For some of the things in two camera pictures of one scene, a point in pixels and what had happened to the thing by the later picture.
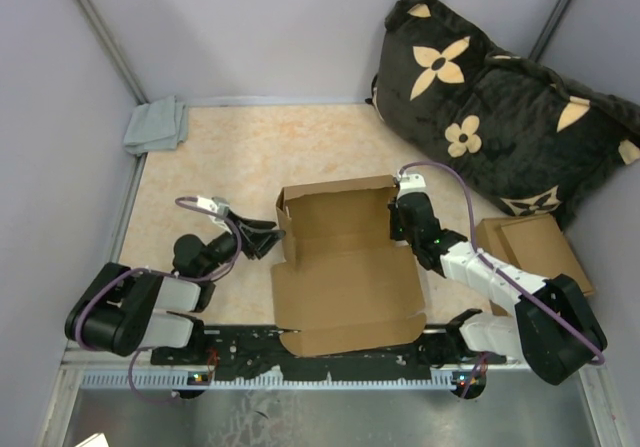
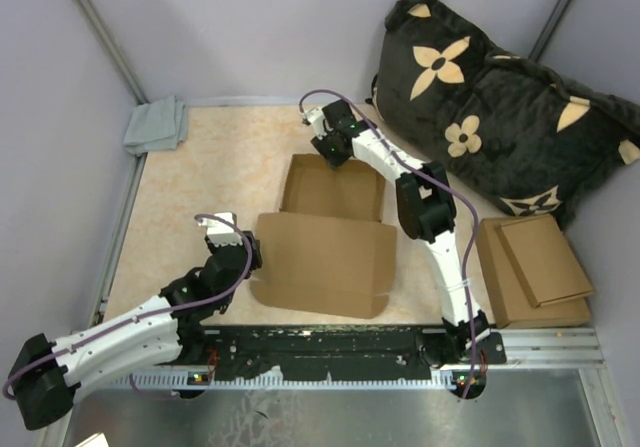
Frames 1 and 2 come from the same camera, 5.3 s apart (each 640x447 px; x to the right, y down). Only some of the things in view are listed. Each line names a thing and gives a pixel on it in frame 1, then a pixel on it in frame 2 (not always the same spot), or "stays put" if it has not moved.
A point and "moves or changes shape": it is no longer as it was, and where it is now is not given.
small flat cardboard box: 535,244 stays put
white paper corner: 94,440 stays put
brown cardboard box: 350,286 moves or changes shape
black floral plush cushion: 532,140 stays put
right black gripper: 394,213 → 321,146
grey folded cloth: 154,125 stays put
